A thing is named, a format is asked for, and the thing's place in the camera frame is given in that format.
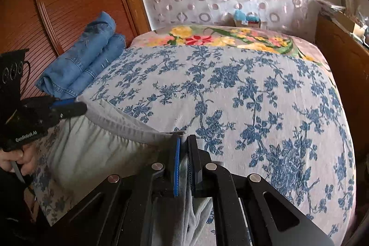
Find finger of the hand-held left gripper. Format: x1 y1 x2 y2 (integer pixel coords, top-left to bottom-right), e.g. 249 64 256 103
32 97 78 109
40 102 88 127

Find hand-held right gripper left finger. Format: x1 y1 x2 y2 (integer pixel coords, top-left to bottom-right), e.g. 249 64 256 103
49 137 182 246

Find wooden cabinet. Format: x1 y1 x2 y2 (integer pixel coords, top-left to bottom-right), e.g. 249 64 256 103
314 15 369 131

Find blue floral bed sheet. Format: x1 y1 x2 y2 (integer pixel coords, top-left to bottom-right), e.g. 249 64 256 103
30 46 356 246

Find colourful floral pillow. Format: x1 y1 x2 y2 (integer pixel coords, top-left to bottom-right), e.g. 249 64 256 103
131 25 332 71

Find grey pants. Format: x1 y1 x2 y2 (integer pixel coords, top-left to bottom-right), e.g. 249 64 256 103
46 100 220 246

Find small box with blue cloth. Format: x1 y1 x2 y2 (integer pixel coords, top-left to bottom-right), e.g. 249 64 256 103
233 10 261 28

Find folded blue jeans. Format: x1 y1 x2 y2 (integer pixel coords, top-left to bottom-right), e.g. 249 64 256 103
35 11 126 99

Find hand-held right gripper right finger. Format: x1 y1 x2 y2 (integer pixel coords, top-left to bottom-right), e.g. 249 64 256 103
188 135 335 246

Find cardboard box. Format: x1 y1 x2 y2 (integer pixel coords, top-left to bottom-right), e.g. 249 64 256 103
318 0 364 35

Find person's left hand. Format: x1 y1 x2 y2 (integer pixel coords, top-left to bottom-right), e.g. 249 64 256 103
0 144 37 176

